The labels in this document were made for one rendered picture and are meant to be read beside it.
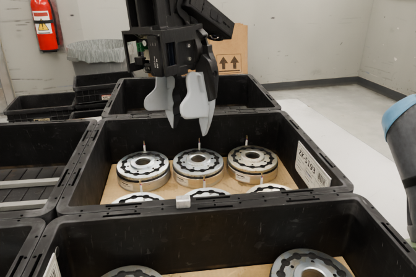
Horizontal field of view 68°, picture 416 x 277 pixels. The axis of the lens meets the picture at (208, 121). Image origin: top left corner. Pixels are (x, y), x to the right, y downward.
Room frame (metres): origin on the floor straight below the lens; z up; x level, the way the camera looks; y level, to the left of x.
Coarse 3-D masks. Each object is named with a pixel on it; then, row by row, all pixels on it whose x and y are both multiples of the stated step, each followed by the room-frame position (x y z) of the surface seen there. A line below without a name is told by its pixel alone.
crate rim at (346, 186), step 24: (120, 120) 0.58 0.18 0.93; (144, 120) 0.59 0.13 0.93; (288, 120) 0.58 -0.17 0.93; (96, 144) 0.49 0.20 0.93; (312, 144) 0.48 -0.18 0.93; (336, 168) 0.40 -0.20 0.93; (72, 192) 0.34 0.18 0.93; (264, 192) 0.34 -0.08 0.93; (288, 192) 0.34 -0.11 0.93; (312, 192) 0.34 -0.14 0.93; (336, 192) 0.34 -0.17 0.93
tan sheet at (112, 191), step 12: (108, 180) 0.51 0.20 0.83; (168, 180) 0.51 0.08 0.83; (228, 180) 0.51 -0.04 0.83; (276, 180) 0.51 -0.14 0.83; (288, 180) 0.51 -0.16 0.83; (108, 192) 0.47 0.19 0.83; (120, 192) 0.47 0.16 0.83; (132, 192) 0.47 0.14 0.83; (156, 192) 0.47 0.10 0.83; (168, 192) 0.47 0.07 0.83; (180, 192) 0.47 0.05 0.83; (228, 192) 0.47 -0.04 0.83; (240, 192) 0.47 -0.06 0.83
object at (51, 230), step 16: (160, 208) 0.31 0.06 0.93; (176, 208) 0.31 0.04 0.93; (192, 208) 0.31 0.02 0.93; (208, 208) 0.31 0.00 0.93; (224, 208) 0.31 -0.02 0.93; (240, 208) 0.31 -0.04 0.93; (256, 208) 0.31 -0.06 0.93; (272, 208) 0.31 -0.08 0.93; (368, 208) 0.31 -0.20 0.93; (48, 224) 0.28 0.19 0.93; (64, 224) 0.28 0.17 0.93; (80, 224) 0.29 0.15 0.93; (384, 224) 0.28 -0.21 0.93; (48, 240) 0.26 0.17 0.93; (400, 240) 0.26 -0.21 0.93; (32, 256) 0.24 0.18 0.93; (32, 272) 0.23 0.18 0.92
